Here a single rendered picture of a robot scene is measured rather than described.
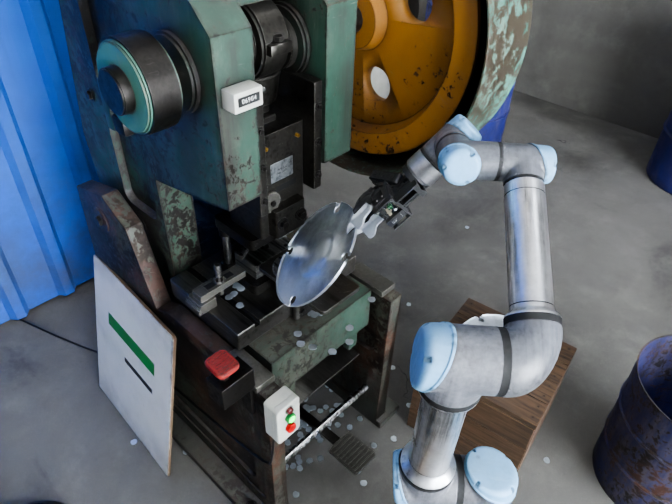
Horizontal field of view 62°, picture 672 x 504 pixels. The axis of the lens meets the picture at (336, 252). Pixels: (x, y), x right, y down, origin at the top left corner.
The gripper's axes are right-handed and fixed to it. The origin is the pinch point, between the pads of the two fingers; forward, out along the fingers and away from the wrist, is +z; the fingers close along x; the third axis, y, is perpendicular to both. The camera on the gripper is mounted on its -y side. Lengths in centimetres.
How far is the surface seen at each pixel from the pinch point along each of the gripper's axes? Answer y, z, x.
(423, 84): -26.4, -31.7, 0.6
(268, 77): -15.8, -11.3, -33.1
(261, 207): -5.4, 10.9, -17.8
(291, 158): -15.9, 0.7, -16.1
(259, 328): 0.5, 38.1, 3.0
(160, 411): -8, 91, 7
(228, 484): 7, 96, 36
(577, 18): -267, -111, 178
